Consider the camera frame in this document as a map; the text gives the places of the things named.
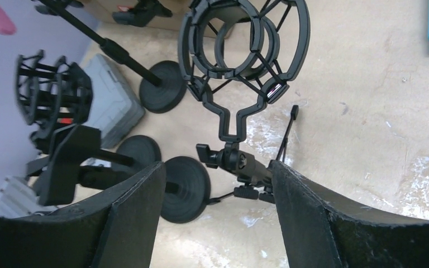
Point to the tan plastic tool case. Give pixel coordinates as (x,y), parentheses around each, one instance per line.
(166,15)

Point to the black tripod shock-mount stand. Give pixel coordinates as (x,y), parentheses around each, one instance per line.
(234,92)

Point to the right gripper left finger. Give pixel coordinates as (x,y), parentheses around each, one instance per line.
(114,228)

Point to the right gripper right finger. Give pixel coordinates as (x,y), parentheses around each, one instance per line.
(322,228)

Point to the black stand with pink microphone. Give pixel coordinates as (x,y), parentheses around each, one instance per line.
(162,87)

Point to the grey flat box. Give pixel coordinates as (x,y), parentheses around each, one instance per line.
(115,108)

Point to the black shock-mount desk stand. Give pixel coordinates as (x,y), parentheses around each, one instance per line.
(46,93)

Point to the black clip desk stand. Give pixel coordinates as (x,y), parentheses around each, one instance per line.
(74,156)

